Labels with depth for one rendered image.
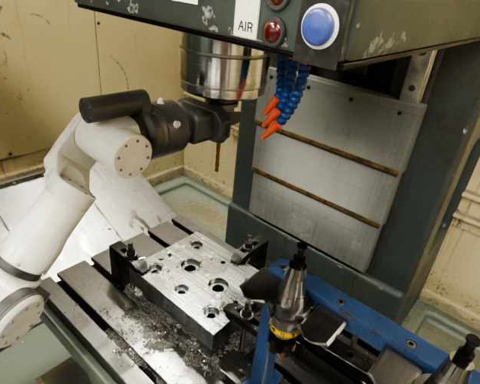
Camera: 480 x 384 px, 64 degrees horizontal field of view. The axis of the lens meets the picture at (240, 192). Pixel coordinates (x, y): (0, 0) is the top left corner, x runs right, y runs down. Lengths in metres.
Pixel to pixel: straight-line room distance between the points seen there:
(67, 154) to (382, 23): 0.45
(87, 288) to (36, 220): 0.55
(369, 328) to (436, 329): 1.06
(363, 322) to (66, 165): 0.48
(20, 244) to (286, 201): 0.88
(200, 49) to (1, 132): 1.13
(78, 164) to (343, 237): 0.82
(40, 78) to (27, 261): 1.14
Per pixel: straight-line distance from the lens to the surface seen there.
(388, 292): 1.26
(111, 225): 1.65
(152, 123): 0.59
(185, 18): 0.48
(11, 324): 0.57
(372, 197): 1.11
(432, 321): 1.67
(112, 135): 0.55
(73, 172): 0.62
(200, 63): 0.65
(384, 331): 0.61
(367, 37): 0.38
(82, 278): 1.14
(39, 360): 1.35
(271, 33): 0.39
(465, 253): 1.55
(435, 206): 1.11
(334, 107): 1.09
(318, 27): 0.36
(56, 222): 0.58
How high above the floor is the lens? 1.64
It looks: 29 degrees down
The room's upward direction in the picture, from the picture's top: 6 degrees clockwise
